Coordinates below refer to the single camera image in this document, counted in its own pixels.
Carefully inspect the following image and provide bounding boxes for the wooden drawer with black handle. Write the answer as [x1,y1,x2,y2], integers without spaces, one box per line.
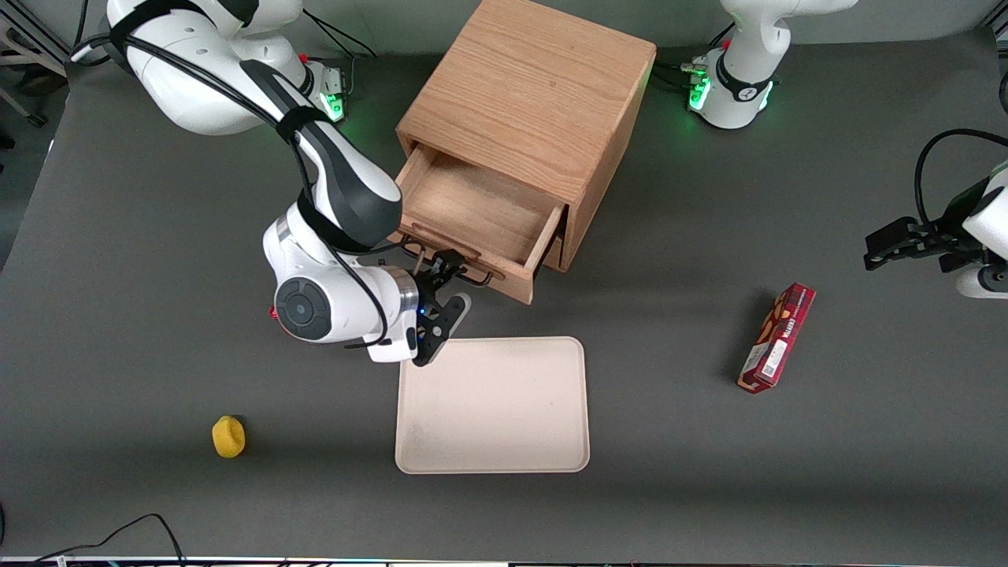
[386,144,567,306]

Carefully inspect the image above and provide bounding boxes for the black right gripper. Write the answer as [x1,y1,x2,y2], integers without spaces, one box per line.
[415,250,467,317]

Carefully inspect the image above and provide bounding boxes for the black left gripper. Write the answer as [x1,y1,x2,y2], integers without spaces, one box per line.
[864,179,992,273]

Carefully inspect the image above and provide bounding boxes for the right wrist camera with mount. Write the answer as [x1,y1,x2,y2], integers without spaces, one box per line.
[411,292,473,369]

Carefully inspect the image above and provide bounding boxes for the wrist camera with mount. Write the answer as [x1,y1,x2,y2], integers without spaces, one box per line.
[956,264,1008,301]
[411,292,473,369]

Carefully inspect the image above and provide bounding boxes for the black right arm base cables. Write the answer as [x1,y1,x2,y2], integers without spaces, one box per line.
[301,12,378,97]

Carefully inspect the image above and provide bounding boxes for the black cable at table edge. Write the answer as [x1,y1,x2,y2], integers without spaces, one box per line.
[0,513,187,567]

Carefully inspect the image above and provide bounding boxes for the wooden drawer cabinet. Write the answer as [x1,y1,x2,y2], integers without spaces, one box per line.
[396,0,658,274]

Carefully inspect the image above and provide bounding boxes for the black cable along right arm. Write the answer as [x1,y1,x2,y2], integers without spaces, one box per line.
[71,12,395,351]

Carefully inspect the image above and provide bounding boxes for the beige rectangular tray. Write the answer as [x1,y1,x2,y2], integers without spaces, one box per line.
[395,336,591,475]

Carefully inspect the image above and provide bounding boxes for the red snack box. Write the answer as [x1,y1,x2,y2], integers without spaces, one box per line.
[737,282,817,395]

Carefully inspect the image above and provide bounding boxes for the black looped cable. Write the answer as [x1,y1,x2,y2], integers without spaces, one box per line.
[913,128,1008,231]

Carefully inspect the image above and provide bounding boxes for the black left arm base cables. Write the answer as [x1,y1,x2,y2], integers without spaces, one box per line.
[654,24,738,92]

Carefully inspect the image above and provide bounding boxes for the yellow lemon toy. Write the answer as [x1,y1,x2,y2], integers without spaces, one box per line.
[211,415,246,459]

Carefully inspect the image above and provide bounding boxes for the background furniture frame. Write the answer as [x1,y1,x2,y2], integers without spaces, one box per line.
[0,0,72,150]

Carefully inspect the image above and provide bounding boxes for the black arm base cables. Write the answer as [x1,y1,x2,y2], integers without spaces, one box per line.
[301,12,378,97]
[654,24,738,92]

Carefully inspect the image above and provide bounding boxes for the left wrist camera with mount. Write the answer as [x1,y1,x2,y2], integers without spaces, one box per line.
[956,264,1008,301]

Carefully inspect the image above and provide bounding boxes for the black metal drawer handle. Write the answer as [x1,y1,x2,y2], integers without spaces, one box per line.
[403,240,495,286]

